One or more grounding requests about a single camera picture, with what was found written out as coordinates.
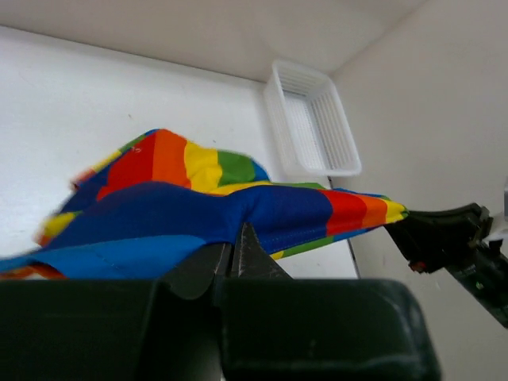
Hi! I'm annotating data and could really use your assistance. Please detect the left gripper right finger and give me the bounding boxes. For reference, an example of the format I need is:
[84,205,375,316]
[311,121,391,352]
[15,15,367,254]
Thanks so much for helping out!
[221,225,441,380]

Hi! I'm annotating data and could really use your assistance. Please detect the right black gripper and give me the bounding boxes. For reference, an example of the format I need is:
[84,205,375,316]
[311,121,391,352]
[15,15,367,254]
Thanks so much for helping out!
[385,203,507,327]

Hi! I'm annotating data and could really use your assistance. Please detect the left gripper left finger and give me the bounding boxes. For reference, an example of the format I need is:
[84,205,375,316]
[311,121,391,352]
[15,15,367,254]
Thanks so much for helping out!
[1,244,232,380]

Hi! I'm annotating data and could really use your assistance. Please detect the rainbow striped shorts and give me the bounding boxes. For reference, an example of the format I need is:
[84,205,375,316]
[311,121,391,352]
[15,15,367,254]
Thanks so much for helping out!
[1,129,408,280]

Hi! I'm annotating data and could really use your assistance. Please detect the white plastic mesh basket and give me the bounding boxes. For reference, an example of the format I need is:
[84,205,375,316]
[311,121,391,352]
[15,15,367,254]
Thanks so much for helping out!
[264,60,362,177]

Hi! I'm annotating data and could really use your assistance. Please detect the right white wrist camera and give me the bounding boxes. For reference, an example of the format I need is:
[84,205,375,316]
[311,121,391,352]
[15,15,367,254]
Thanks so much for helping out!
[484,213,508,242]

